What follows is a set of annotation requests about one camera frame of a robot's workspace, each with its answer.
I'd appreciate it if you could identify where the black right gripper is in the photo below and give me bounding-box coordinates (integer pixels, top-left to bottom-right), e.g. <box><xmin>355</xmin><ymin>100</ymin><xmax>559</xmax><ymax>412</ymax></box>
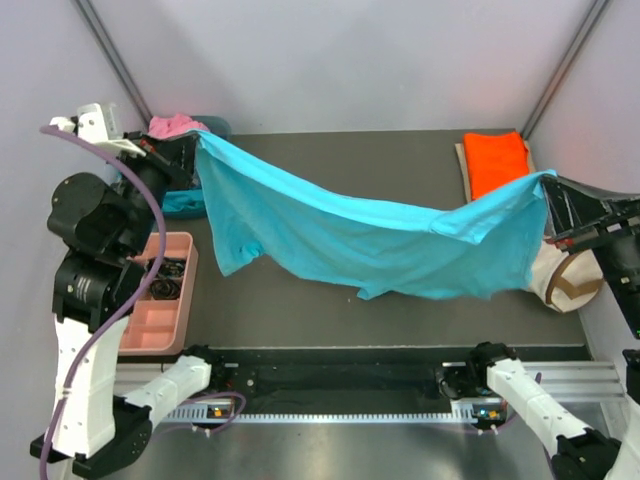
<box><xmin>535</xmin><ymin>168</ymin><xmax>640</xmax><ymax>333</ymax></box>

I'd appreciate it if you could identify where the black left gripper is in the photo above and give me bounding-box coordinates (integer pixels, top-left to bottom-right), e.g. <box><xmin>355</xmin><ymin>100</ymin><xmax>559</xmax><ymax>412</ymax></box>
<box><xmin>106</xmin><ymin>128</ymin><xmax>200</xmax><ymax>254</ymax></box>

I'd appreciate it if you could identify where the light blue t shirt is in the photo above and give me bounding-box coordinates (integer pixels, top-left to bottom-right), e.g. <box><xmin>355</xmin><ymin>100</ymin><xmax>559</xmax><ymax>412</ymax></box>
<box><xmin>195</xmin><ymin>132</ymin><xmax>547</xmax><ymax>300</ymax></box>

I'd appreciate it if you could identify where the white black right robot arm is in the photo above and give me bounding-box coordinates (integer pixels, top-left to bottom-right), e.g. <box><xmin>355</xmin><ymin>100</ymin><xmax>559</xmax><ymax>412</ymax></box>
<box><xmin>466</xmin><ymin>174</ymin><xmax>639</xmax><ymax>479</ymax></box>

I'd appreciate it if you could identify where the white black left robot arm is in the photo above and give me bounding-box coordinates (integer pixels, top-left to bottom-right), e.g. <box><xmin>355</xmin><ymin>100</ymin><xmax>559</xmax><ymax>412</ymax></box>
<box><xmin>30</xmin><ymin>133</ymin><xmax>227</xmax><ymax>479</ymax></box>

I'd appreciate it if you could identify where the pink t shirt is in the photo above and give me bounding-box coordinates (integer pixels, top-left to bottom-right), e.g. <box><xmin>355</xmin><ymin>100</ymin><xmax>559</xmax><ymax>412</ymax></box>
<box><xmin>148</xmin><ymin>114</ymin><xmax>203</xmax><ymax>139</ymax></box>

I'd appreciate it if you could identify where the teal t shirt in bin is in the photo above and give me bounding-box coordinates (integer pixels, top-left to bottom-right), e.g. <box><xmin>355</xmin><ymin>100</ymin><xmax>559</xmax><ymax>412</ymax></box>
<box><xmin>162</xmin><ymin>189</ymin><xmax>206</xmax><ymax>219</ymax></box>

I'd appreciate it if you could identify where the teal plastic laundry bin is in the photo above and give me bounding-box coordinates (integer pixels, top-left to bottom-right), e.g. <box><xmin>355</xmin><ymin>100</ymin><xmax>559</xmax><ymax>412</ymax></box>
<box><xmin>170</xmin><ymin>116</ymin><xmax>231</xmax><ymax>191</ymax></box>

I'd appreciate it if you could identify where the folded orange t shirt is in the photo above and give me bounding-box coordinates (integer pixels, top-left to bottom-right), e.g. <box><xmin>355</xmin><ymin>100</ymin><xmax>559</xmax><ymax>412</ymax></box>
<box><xmin>462</xmin><ymin>132</ymin><xmax>534</xmax><ymax>201</ymax></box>

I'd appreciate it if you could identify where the pink compartment tray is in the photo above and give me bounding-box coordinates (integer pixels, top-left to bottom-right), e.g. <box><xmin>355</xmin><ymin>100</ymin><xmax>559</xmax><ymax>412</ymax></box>
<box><xmin>119</xmin><ymin>232</ymin><xmax>198</xmax><ymax>357</ymax></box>

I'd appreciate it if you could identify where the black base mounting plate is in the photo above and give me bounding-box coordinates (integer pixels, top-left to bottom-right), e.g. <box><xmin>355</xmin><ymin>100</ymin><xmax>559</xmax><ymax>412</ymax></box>
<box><xmin>210</xmin><ymin>347</ymin><xmax>491</xmax><ymax>413</ymax></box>

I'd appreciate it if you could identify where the cream canvas drawstring bag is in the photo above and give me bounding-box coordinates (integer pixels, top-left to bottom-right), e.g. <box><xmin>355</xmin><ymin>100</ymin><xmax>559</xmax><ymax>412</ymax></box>
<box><xmin>527</xmin><ymin>242</ymin><xmax>604</xmax><ymax>313</ymax></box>

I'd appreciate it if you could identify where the grey slotted cable duct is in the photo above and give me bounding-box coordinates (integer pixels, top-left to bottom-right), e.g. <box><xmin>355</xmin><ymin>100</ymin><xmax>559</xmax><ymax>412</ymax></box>
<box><xmin>159</xmin><ymin>403</ymin><xmax>506</xmax><ymax>424</ymax></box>

